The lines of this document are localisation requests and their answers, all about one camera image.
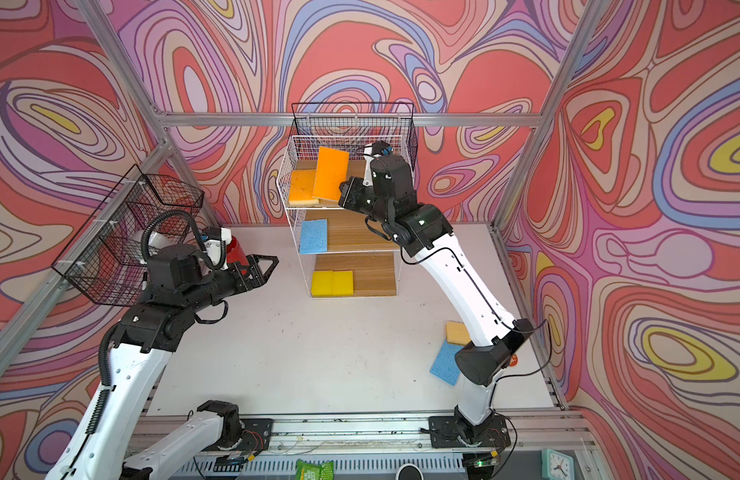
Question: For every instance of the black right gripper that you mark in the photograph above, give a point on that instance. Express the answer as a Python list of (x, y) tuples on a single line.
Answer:
[(349, 199)]

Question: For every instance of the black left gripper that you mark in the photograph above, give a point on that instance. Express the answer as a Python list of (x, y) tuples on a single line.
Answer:
[(256, 279)]

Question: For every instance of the yellow thick sponge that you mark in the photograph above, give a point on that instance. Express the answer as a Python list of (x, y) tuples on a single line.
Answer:
[(322, 284), (343, 283)]

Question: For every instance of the blue sponge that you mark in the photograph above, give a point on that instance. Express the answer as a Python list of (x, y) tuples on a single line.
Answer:
[(314, 237)]

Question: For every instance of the blue flat sponge near arm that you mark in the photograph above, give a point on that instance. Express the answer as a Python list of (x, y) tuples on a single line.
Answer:
[(444, 366)]

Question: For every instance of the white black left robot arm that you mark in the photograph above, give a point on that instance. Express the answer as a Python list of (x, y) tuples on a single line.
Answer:
[(187, 272)]

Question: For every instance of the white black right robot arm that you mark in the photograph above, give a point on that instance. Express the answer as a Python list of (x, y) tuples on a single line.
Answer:
[(426, 238)]

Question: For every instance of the red plastic cup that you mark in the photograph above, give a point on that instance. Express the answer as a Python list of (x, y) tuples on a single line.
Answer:
[(235, 253)]

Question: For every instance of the green snack packet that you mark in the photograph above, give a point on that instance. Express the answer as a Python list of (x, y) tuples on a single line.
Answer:
[(314, 471)]

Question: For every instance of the teal desk clock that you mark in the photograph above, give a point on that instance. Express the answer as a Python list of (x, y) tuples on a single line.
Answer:
[(556, 465)]

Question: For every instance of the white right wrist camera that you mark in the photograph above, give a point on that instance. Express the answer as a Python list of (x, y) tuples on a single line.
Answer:
[(377, 149)]

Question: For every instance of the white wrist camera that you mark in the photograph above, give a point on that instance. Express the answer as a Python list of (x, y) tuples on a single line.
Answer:
[(377, 149), (216, 241)]

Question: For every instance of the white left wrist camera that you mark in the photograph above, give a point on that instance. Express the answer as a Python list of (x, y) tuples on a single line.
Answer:
[(216, 241)]

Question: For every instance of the white wire wooden shelf rack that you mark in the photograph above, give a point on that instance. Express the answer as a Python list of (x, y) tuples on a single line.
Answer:
[(351, 246)]

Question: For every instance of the black wire wall basket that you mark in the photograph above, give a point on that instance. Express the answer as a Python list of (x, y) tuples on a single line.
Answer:
[(104, 263)]

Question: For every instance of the aluminium frame post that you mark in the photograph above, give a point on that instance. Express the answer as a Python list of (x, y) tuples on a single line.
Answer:
[(581, 38)]

